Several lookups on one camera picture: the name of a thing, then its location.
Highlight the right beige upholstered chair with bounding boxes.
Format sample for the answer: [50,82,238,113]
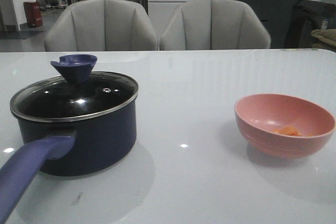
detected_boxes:
[160,0,271,51]

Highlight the orange ham pieces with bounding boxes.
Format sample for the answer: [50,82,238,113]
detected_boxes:
[271,125,303,136]

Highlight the pink bowl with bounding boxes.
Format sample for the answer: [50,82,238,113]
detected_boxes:
[234,94,335,159]

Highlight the left beige upholstered chair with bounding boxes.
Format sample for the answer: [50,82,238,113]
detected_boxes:
[44,0,159,52]

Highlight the beige upholstered chair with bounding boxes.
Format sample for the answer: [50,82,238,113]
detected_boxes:
[44,0,159,52]
[160,0,271,51]

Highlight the red trash bin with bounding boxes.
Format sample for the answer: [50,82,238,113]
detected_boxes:
[24,1,43,28]

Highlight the beige cushion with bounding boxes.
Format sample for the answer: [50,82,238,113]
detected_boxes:
[311,29,336,52]

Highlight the dark blue saucepan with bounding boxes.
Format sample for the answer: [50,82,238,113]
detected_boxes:
[0,71,139,224]

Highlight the dark glossy side table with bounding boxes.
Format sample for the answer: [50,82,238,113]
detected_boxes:
[284,0,335,48]

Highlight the glass lid with blue knob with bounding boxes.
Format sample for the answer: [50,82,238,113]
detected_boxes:
[10,54,139,123]

